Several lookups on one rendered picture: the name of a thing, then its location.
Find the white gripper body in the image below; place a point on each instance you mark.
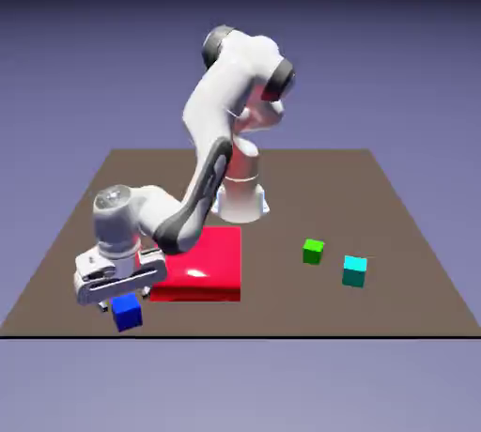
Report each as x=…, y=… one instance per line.
x=124, y=281

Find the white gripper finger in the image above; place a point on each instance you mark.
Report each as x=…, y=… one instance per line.
x=145, y=291
x=104, y=305

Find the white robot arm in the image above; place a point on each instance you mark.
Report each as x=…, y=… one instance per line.
x=225, y=82

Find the small blue cube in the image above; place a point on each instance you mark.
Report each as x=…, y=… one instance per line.
x=127, y=313

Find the small green cube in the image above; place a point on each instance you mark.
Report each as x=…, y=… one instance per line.
x=313, y=251

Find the small cyan cube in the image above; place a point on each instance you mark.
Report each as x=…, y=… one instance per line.
x=354, y=272

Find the large red box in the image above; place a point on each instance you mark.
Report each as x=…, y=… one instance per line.
x=220, y=251

